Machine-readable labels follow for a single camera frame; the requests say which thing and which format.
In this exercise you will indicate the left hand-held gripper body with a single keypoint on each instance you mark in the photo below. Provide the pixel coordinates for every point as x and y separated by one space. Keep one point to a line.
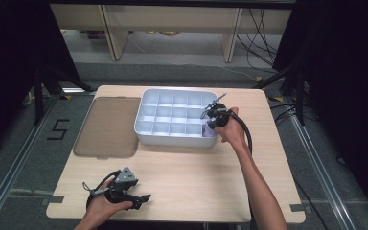
123 183

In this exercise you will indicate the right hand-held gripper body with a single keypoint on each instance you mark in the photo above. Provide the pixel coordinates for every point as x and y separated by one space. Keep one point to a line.
218 115

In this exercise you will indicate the lilac sock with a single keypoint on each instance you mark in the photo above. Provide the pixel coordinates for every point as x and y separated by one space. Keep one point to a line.
208 132

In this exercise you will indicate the white compartment storage box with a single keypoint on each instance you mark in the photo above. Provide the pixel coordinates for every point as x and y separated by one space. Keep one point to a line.
172 115

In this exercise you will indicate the person's right hand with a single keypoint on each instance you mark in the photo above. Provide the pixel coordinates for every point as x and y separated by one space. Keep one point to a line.
234 132

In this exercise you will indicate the person's left hand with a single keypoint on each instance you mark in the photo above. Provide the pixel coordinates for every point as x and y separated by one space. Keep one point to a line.
100 209

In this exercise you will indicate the brown translucent box lid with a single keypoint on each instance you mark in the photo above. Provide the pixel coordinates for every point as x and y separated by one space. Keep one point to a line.
108 127

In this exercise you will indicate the grey tape strip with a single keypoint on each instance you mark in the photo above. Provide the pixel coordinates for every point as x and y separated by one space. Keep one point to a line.
52 200
299 208

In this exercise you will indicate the black metal stand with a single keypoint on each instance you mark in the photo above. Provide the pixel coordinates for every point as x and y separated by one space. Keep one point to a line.
300 99
39 99

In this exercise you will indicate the black curtain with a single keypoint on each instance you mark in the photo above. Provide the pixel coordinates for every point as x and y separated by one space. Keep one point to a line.
348 80
9 64

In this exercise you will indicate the aluminium floor rail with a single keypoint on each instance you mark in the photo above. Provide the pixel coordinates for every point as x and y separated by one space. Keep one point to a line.
319 172
16 166

